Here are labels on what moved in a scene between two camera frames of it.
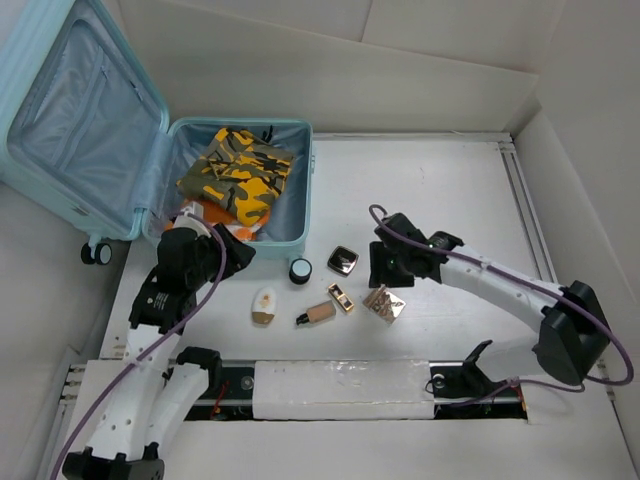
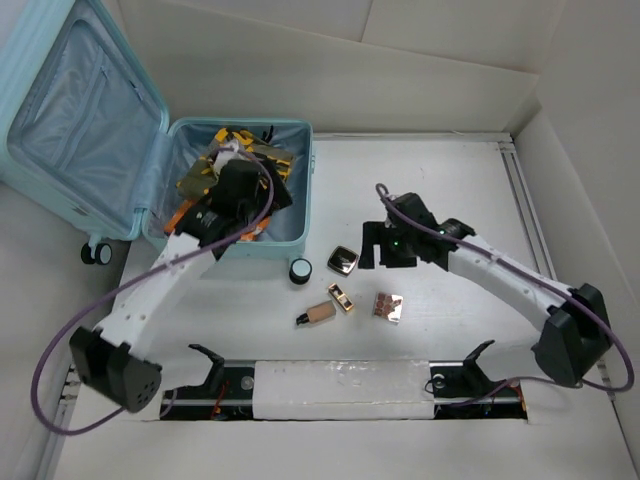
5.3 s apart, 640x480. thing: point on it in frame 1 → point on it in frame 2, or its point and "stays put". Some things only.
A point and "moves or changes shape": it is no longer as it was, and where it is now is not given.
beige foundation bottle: [318, 313] stays put
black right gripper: [379, 271] → [376, 232]
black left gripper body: [211, 252] → [253, 207]
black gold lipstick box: [344, 302] stays put
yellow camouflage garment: [240, 173] stays put
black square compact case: [343, 261] stays put
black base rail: [458, 395] stays put
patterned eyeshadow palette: [384, 304] moves or changes shape
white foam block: [343, 389] stays put
